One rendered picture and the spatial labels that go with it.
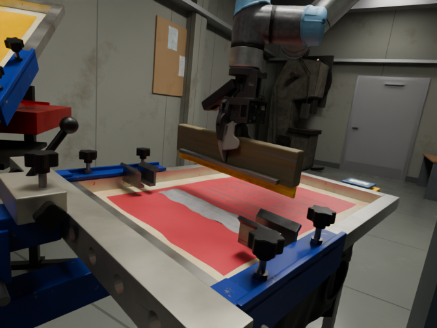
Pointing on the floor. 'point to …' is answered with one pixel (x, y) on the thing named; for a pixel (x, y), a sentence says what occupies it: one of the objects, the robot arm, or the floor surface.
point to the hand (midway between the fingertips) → (228, 155)
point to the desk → (428, 176)
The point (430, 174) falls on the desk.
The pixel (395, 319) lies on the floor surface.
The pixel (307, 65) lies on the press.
